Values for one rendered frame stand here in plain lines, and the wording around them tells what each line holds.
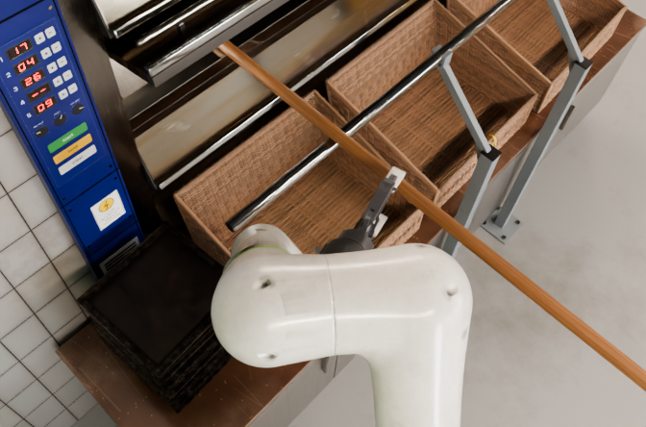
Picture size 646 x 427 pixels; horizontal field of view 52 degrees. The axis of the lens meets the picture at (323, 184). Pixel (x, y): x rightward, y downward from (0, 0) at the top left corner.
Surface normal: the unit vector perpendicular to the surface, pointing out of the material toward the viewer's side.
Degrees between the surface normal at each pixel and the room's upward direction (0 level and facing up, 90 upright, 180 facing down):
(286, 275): 13
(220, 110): 70
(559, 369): 0
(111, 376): 0
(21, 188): 90
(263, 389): 0
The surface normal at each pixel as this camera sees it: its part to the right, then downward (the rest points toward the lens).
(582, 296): 0.04, -0.56
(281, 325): 0.20, 0.06
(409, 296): -0.04, -0.22
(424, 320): 0.00, 0.17
